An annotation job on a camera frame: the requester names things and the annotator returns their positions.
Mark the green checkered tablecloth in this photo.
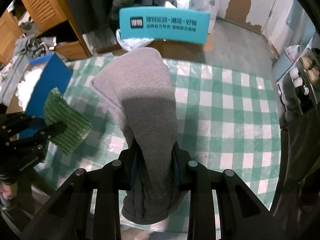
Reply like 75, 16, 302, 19
35, 55, 282, 233

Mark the person left hand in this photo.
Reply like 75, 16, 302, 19
0, 183, 17, 200

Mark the shoe rack with shoes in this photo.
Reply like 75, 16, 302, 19
272, 33, 319, 122

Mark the blue cardboard box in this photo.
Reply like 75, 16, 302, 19
6, 52, 73, 139

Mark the green knitted scrub cloth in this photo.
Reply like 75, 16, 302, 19
44, 88, 92, 155

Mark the white plastic bag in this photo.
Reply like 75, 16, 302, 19
116, 29, 154, 51

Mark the grey printed tote bag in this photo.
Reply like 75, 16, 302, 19
1, 35, 56, 106

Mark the grey fleece mitten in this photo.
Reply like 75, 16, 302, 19
90, 48, 185, 224

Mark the teal printed box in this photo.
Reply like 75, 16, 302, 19
119, 7, 210, 44

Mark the wooden louvered cabinet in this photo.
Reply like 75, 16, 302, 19
1, 0, 92, 64

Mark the white mesh bath pouf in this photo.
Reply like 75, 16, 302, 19
15, 64, 45, 111

